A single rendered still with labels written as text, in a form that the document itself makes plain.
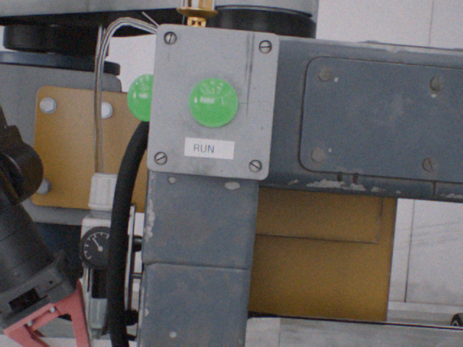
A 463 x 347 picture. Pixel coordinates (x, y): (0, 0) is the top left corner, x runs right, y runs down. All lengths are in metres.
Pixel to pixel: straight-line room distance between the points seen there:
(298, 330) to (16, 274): 0.24
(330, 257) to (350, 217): 0.07
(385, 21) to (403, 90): 5.32
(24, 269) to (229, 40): 0.29
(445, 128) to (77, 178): 0.47
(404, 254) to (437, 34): 1.35
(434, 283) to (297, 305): 5.16
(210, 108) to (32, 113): 0.48
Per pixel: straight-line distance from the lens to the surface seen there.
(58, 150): 1.02
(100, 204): 0.85
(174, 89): 0.59
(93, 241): 0.84
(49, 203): 1.03
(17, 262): 0.79
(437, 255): 6.09
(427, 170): 0.66
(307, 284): 0.95
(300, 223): 0.89
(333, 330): 0.83
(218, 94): 0.58
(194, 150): 0.59
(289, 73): 0.65
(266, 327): 0.81
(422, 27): 6.03
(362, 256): 0.96
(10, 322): 0.80
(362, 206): 0.90
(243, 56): 0.59
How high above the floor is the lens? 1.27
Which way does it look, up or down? 3 degrees down
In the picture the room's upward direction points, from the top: 5 degrees clockwise
